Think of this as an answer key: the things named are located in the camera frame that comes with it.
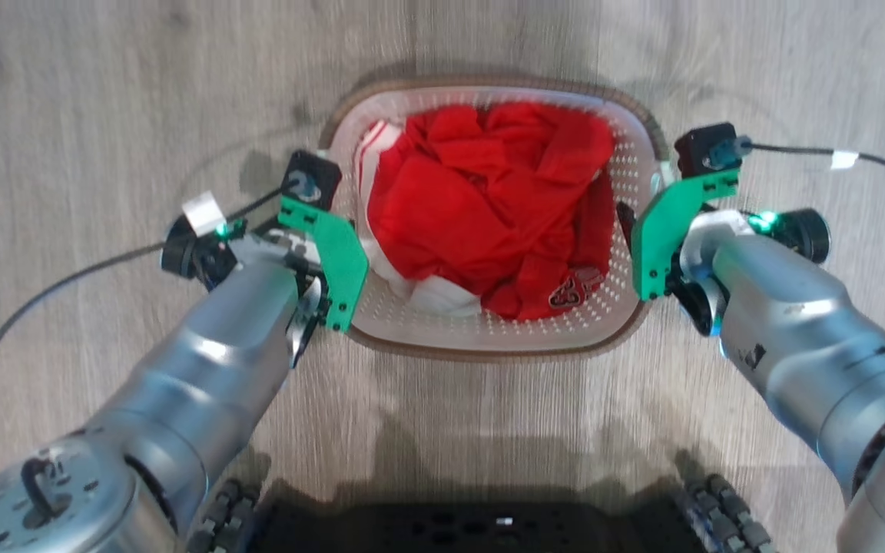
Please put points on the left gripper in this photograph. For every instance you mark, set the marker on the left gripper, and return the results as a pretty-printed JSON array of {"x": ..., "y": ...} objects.
[{"x": 312, "y": 296}]

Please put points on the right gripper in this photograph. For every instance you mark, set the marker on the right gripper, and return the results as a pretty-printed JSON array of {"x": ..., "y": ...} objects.
[{"x": 690, "y": 296}]

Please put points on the white perforated laundry basket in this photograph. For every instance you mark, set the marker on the white perforated laundry basket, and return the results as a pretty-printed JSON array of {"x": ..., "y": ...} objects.
[{"x": 619, "y": 307}]

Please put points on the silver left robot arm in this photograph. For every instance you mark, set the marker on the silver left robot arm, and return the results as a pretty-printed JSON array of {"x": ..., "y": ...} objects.
[{"x": 181, "y": 399}]

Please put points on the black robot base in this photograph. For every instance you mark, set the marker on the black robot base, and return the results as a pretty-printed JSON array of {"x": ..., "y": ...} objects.
[{"x": 473, "y": 530}]

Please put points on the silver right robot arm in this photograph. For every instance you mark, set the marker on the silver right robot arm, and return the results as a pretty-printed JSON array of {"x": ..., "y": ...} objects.
[{"x": 811, "y": 330}]

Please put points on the white garment with red stripes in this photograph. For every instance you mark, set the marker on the white garment with red stripes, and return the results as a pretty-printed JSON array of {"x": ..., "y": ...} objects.
[{"x": 442, "y": 296}]

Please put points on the black left roller wheel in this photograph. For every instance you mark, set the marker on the black left roller wheel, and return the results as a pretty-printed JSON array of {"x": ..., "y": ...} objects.
[{"x": 223, "y": 514}]

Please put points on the black roller wheel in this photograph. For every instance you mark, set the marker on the black roller wheel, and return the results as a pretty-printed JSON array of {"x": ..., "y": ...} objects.
[
  {"x": 723, "y": 511},
  {"x": 223, "y": 514}
]

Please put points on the black right roller wheel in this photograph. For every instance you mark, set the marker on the black right roller wheel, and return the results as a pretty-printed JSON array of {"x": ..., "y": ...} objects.
[{"x": 723, "y": 511}]

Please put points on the green right camera bracket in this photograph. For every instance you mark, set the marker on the green right camera bracket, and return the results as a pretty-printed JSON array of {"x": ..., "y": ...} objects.
[{"x": 665, "y": 230}]

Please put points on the green camera bracket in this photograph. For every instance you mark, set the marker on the green camera bracket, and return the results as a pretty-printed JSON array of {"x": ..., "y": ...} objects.
[
  {"x": 335, "y": 253},
  {"x": 665, "y": 230}
]

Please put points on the green left camera bracket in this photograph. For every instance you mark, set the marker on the green left camera bracket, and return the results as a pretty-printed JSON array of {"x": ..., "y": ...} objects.
[{"x": 335, "y": 253}]

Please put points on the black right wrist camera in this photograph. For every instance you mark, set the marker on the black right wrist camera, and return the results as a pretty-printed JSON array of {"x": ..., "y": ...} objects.
[{"x": 707, "y": 150}]

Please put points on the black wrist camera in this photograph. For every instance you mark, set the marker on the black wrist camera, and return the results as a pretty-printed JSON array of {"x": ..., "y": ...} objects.
[
  {"x": 312, "y": 177},
  {"x": 707, "y": 150}
]

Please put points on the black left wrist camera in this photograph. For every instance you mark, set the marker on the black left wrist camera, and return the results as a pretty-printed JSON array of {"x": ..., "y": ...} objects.
[{"x": 312, "y": 177}]

